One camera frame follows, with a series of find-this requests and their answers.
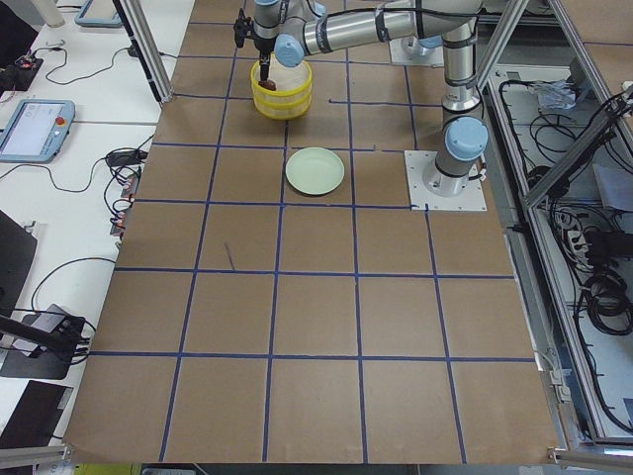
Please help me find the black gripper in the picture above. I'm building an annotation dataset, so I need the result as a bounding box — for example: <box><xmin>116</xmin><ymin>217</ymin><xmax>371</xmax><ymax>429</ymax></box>
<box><xmin>256</xmin><ymin>37</ymin><xmax>273</xmax><ymax>84</ymax></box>

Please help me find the brown steamed bun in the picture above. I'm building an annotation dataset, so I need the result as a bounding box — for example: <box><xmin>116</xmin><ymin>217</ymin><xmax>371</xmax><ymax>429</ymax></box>
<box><xmin>258</xmin><ymin>80</ymin><xmax>276</xmax><ymax>91</ymax></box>

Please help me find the yellow steamer layer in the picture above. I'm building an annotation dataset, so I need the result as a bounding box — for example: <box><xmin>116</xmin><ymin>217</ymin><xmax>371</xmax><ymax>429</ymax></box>
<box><xmin>253</xmin><ymin>96</ymin><xmax>312</xmax><ymax>121</ymax></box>
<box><xmin>250</xmin><ymin>56</ymin><xmax>313</xmax><ymax>108</ymax></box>

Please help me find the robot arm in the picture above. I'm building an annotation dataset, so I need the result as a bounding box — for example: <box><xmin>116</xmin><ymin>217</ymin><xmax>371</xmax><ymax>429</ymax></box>
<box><xmin>233</xmin><ymin>1</ymin><xmax>489</xmax><ymax>198</ymax></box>

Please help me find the pale green plate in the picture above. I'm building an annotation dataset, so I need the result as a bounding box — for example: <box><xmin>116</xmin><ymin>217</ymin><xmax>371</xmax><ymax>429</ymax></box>
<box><xmin>285</xmin><ymin>147</ymin><xmax>345</xmax><ymax>196</ymax></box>

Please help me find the black power adapter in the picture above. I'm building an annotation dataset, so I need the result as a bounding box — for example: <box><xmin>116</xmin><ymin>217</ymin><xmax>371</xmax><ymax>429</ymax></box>
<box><xmin>105</xmin><ymin>149</ymin><xmax>147</xmax><ymax>167</ymax></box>

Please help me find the teach pendant with screen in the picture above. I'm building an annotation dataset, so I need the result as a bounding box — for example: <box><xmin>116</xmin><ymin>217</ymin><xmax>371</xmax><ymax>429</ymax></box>
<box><xmin>1</xmin><ymin>99</ymin><xmax>75</xmax><ymax>164</ymax></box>

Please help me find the black laptop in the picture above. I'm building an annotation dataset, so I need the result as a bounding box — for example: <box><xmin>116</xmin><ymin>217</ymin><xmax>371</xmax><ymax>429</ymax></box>
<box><xmin>0</xmin><ymin>212</ymin><xmax>38</xmax><ymax>318</ymax></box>

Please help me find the white power strip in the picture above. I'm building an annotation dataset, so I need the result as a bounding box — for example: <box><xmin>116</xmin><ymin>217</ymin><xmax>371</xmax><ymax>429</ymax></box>
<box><xmin>564</xmin><ymin>222</ymin><xmax>588</xmax><ymax>265</ymax></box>

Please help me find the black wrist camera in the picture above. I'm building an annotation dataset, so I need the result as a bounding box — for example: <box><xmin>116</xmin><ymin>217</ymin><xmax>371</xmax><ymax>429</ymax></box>
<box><xmin>233</xmin><ymin>9</ymin><xmax>254</xmax><ymax>48</ymax></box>

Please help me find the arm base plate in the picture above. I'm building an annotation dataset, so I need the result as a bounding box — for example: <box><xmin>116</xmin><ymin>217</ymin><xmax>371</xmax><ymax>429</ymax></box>
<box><xmin>390</xmin><ymin>37</ymin><xmax>444</xmax><ymax>68</ymax></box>
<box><xmin>404</xmin><ymin>150</ymin><xmax>488</xmax><ymax>213</ymax></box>

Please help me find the aluminium frame post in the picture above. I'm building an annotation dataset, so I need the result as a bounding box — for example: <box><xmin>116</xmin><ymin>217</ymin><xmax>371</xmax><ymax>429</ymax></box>
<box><xmin>115</xmin><ymin>0</ymin><xmax>173</xmax><ymax>104</ymax></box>

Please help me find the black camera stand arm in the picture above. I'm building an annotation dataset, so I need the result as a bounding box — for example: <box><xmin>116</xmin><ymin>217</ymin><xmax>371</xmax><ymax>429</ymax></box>
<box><xmin>1</xmin><ymin>311</ymin><xmax>86</xmax><ymax>361</ymax></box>

